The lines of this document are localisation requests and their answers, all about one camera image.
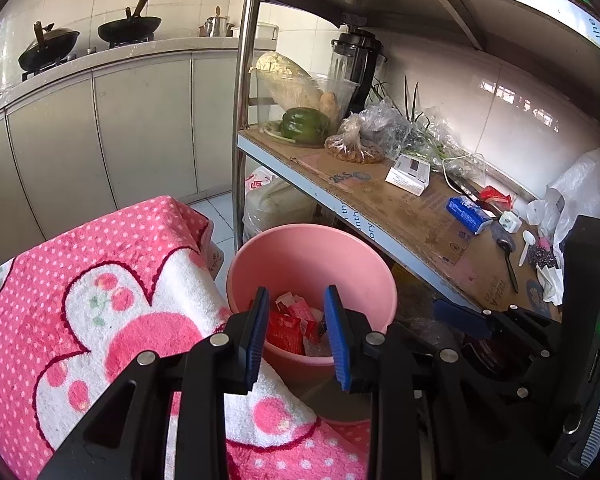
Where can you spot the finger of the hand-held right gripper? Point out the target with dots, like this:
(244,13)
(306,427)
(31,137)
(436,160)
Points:
(462,317)

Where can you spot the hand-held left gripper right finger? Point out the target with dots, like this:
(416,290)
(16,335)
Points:
(336,345)

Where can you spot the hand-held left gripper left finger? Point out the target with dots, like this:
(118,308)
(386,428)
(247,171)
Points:
(257,340)

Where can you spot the red snack packet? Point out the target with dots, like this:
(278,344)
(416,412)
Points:
(285,332)

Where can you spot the white and red wrapper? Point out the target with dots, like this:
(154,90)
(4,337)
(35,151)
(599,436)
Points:
(300,307)

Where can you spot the pink plastic basin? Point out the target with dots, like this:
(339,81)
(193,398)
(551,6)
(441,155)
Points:
(305,255)

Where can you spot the black spoon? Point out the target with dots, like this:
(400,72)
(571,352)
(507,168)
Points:
(505,246)

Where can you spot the white plastic spoon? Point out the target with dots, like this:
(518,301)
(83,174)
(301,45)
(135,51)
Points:
(527,240)

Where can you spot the cardboard shelf liner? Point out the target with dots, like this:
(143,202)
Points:
(405,230)

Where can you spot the blue packet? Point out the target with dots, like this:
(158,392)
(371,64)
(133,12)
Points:
(467,212)

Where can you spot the white charger plug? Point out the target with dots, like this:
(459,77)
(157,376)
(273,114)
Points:
(510,222)

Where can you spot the small red packet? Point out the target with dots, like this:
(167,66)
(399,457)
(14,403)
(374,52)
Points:
(495,196)

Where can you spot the white sack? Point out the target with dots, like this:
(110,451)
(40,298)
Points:
(280,205)

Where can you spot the large white plastic bag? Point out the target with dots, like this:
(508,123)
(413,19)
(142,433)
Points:
(580,185)

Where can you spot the small white box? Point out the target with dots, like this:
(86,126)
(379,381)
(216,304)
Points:
(407,175)

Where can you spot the clear bag of green onions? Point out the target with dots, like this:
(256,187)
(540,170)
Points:
(415,130)

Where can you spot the bag of brown nuts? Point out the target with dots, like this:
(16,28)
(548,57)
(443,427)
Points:
(352,145)

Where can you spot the green bell pepper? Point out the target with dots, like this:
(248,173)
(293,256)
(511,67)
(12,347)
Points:
(305,125)

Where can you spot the clear plastic bowl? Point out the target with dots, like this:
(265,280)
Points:
(267,115)

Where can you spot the pink polka dot blanket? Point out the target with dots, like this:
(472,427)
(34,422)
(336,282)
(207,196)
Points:
(30,310)

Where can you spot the piece of ginger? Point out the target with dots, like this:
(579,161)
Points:
(330,107)

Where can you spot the grey kitchen counter cabinets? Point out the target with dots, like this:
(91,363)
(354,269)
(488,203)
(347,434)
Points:
(130,135)

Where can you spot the napa cabbage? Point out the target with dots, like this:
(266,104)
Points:
(290,80)

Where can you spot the black blender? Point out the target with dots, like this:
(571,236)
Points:
(357,60)

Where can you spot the white lidded container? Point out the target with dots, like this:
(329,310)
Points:
(265,31)

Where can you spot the small steel pot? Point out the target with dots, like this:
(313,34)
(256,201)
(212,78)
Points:
(217,25)

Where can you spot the gas stove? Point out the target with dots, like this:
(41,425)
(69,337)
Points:
(80,57)

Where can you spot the black wok with lid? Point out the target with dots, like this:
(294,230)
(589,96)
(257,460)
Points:
(47,50)

